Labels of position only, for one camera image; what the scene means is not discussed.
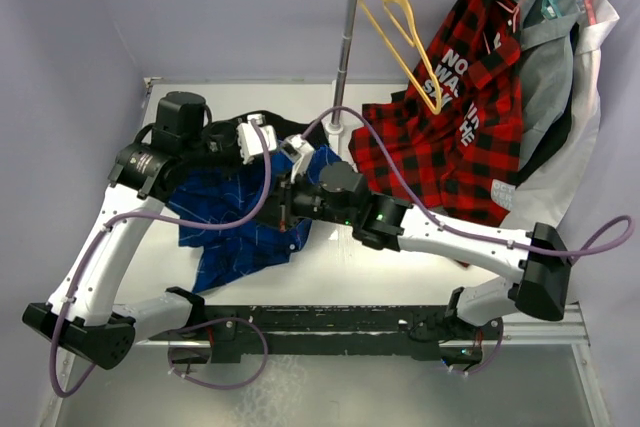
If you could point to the black garment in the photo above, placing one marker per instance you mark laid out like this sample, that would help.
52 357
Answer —
283 128

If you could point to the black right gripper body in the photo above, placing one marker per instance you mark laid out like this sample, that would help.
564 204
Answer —
297 200

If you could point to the white shirt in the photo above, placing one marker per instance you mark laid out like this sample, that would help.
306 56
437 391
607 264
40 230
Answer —
546 195

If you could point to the red black plaid shirt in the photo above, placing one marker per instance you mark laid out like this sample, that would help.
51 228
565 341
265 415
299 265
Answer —
454 141

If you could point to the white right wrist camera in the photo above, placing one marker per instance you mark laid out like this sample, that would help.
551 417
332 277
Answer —
300 153

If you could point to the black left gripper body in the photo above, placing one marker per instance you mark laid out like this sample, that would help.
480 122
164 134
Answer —
223 146

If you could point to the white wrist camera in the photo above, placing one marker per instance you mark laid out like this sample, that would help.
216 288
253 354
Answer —
254 136
300 153

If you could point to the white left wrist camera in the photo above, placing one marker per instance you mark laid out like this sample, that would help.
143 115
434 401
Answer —
254 136

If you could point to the blue plaid shirt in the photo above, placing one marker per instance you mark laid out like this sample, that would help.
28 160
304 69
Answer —
227 255

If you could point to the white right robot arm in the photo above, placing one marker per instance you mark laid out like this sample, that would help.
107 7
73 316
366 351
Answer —
531 268

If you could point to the grey shirt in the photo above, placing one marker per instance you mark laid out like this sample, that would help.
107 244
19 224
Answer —
546 73

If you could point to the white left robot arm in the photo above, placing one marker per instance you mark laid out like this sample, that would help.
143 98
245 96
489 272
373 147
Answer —
81 315

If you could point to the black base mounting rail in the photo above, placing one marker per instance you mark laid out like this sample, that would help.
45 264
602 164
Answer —
422 333

